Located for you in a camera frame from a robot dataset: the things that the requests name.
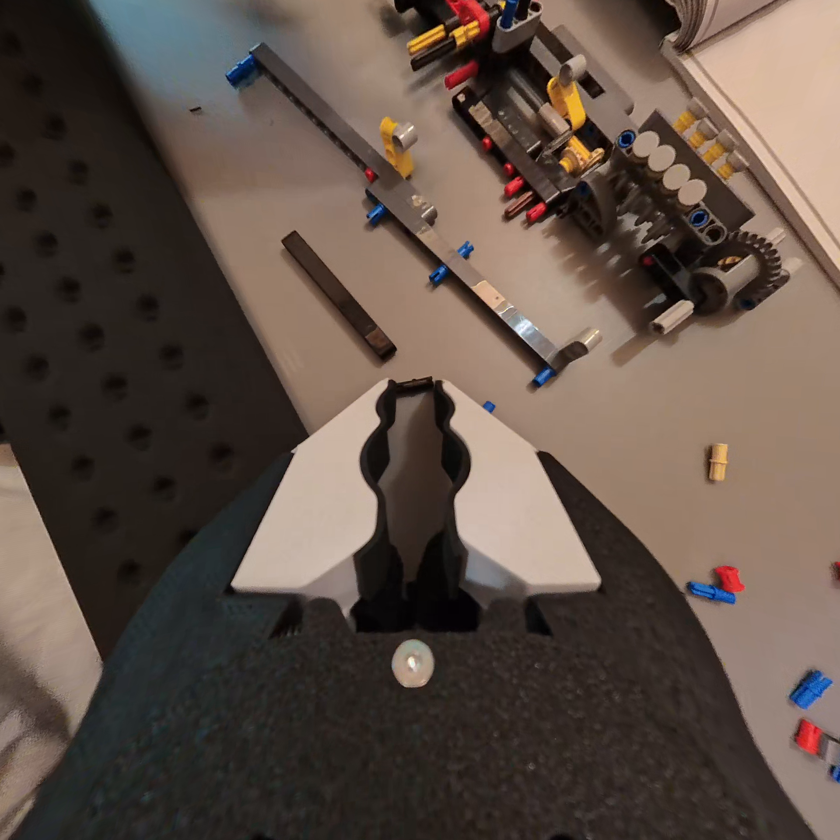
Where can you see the scattered small lego pieces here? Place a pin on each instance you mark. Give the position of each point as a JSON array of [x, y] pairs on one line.
[[718, 461]]

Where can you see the black dimpled mat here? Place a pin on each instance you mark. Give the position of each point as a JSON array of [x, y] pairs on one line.
[[98, 262]]

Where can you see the grey lego beam yellow piece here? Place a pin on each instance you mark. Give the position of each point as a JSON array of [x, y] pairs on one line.
[[321, 117]]

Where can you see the partly built lego chassis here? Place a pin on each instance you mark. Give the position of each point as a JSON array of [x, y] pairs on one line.
[[590, 131]]

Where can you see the blue lego pin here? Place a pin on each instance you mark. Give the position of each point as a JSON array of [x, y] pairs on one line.
[[438, 272], [543, 376], [376, 213]]

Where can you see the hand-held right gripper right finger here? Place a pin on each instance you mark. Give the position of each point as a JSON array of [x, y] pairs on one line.
[[525, 518]]

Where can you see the black lego beam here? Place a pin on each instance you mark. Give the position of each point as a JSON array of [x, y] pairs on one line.
[[338, 295]]

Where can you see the small light grey lego piece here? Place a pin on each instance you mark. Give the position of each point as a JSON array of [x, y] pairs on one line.
[[581, 344]]

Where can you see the open instruction booklet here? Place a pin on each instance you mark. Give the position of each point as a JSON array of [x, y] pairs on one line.
[[754, 98]]

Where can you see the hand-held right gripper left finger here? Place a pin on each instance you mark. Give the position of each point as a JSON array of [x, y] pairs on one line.
[[308, 518]]

